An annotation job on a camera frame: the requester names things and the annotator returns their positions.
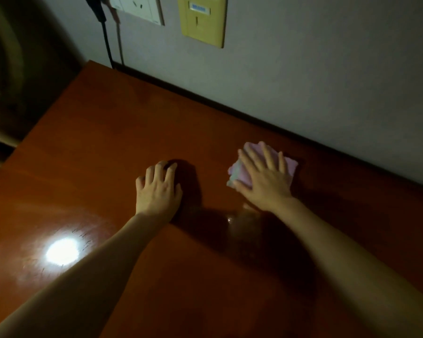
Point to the person's right hand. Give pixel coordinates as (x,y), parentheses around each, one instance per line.
(268,183)

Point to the person's left hand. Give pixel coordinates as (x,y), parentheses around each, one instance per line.
(159,195)

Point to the pink cleaning cloth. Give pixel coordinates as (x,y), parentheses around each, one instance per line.
(290,164)

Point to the person's left forearm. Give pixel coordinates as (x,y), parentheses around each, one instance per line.
(77,285)

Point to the person's right forearm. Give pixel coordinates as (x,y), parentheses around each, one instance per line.
(359,264)

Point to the reddish wooden desk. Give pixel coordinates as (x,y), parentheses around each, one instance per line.
(91,137)

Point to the brown curtain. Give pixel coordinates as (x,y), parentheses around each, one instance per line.
(21,66)

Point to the yellow wall sticker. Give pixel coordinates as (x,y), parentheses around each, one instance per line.
(203,17)

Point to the white wall outlet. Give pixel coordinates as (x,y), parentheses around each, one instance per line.
(137,7)

